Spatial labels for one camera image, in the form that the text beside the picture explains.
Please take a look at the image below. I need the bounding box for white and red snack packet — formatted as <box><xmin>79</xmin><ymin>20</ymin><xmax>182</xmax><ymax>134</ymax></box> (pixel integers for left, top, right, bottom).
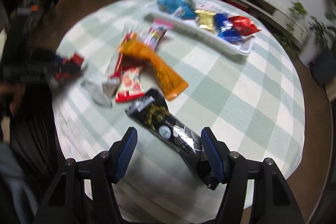
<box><xmin>115</xmin><ymin>67</ymin><xmax>146</xmax><ymax>104</ymax></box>

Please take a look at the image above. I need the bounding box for red stick snack packet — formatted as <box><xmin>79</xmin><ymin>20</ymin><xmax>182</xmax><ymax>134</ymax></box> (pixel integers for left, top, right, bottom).
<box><xmin>102</xmin><ymin>32</ymin><xmax>139</xmax><ymax>98</ymax></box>

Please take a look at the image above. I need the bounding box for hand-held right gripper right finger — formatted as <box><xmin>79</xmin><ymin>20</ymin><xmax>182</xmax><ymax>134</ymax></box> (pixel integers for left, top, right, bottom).
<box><xmin>201</xmin><ymin>127</ymin><xmax>305</xmax><ymax>224</ymax></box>

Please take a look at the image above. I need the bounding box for white plastic tray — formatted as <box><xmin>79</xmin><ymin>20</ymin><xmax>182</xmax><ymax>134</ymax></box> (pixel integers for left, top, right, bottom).
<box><xmin>145</xmin><ymin>0</ymin><xmax>257</xmax><ymax>56</ymax></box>

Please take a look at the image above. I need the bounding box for dark blue snack packet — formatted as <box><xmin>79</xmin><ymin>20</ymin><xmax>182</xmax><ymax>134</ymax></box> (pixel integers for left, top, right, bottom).
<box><xmin>214</xmin><ymin>13</ymin><xmax>242</xmax><ymax>43</ymax></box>

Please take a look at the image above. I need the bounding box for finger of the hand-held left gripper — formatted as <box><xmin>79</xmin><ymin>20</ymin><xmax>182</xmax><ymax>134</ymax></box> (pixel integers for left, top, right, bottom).
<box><xmin>43</xmin><ymin>55</ymin><xmax>86</xmax><ymax>81</ymax></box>

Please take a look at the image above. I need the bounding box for grey cloth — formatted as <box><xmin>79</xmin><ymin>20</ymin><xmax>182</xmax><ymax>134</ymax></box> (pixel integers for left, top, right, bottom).
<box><xmin>0</xmin><ymin>142</ymin><xmax>40</xmax><ymax>224</ymax></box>

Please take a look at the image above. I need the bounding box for clear plastic wrapper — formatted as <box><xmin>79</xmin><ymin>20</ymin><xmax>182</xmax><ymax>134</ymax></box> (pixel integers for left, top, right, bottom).
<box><xmin>80</xmin><ymin>77</ymin><xmax>114</xmax><ymax>108</ymax></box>

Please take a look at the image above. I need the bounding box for person's left hand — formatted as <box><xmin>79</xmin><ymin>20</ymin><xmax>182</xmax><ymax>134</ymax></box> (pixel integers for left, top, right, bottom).
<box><xmin>0</xmin><ymin>83</ymin><xmax>26</xmax><ymax>116</ymax></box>

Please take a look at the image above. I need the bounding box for red and blue snack packet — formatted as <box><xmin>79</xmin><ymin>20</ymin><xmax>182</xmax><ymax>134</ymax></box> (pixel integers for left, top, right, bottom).
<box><xmin>51</xmin><ymin>52</ymin><xmax>89</xmax><ymax>82</ymax></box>

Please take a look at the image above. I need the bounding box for orange snack packet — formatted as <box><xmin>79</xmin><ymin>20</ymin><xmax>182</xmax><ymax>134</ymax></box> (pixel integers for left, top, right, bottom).
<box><xmin>117</xmin><ymin>33</ymin><xmax>189</xmax><ymax>102</ymax></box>

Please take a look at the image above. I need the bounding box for red puffed snack packet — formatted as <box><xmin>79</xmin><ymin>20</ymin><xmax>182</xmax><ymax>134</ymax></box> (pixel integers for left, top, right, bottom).
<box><xmin>228</xmin><ymin>16</ymin><xmax>263</xmax><ymax>37</ymax></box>

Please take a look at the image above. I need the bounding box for large-leaf plant in dark pot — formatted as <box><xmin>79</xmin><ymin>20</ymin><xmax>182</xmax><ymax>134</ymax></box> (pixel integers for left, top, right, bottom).
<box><xmin>308</xmin><ymin>11</ymin><xmax>336</xmax><ymax>86</ymax></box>

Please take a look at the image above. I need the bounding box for light blue snack packet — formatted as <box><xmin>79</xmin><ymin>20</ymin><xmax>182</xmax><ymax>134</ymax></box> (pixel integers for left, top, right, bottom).
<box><xmin>157</xmin><ymin>0</ymin><xmax>197</xmax><ymax>20</ymax></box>

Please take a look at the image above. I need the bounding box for white television cabinet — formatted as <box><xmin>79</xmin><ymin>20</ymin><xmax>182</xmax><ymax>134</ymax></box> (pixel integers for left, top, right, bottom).
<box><xmin>199</xmin><ymin>0</ymin><xmax>290</xmax><ymax>31</ymax></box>

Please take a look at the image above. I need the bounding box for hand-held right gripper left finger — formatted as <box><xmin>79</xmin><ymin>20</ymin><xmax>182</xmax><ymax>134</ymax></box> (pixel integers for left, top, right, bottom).
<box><xmin>34</xmin><ymin>127</ymin><xmax>138</xmax><ymax>224</ymax></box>

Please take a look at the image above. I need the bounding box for dark cloth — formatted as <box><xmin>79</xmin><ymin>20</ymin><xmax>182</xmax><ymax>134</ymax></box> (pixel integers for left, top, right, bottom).
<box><xmin>9</xmin><ymin>86</ymin><xmax>59</xmax><ymax>184</ymax></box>

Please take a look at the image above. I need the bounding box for black snack packet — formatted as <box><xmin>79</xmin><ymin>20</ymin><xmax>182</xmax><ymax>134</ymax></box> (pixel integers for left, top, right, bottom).
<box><xmin>124</xmin><ymin>88</ymin><xmax>220</xmax><ymax>191</ymax></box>

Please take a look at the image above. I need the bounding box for gold snack packet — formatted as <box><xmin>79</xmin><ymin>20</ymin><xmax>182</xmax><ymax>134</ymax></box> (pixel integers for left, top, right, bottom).
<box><xmin>194</xmin><ymin>9</ymin><xmax>216</xmax><ymax>30</ymax></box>

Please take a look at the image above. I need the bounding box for green checked tablecloth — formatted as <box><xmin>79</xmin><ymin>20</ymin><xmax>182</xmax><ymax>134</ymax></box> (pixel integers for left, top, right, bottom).
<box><xmin>52</xmin><ymin>0</ymin><xmax>307</xmax><ymax>215</ymax></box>

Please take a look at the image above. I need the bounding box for trailing plant on cabinet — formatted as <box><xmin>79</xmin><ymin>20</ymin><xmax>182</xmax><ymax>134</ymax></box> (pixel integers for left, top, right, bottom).
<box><xmin>287</xmin><ymin>0</ymin><xmax>309</xmax><ymax>24</ymax></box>

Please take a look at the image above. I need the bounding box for pale pink snack packet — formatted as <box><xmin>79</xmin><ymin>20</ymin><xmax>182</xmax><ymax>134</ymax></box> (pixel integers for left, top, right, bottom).
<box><xmin>196</xmin><ymin>1</ymin><xmax>220</xmax><ymax>14</ymax></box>

